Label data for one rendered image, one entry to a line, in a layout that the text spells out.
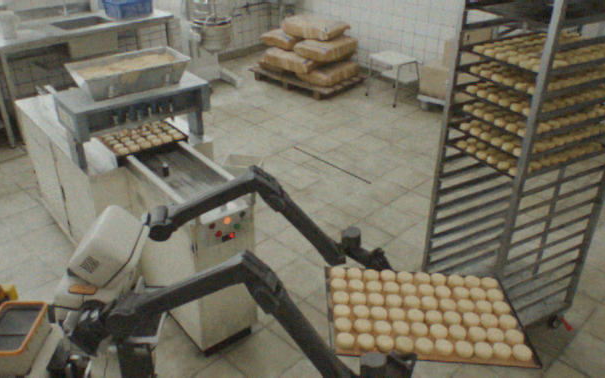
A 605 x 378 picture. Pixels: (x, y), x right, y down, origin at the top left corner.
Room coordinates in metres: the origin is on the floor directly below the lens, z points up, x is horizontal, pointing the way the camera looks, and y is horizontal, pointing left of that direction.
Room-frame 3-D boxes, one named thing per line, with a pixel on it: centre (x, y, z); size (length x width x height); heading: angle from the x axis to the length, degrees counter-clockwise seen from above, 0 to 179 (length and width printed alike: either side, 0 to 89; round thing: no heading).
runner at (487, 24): (2.60, -1.01, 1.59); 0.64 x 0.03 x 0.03; 119
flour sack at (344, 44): (6.15, -0.40, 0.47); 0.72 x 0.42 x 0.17; 140
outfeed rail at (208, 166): (3.04, 0.78, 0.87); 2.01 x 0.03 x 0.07; 37
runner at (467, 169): (2.60, -1.01, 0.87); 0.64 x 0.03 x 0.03; 119
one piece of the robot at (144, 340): (1.37, 0.48, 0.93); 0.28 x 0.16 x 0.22; 0
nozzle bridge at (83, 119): (2.86, 0.83, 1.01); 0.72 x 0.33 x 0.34; 127
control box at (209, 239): (2.17, 0.30, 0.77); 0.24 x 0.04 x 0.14; 127
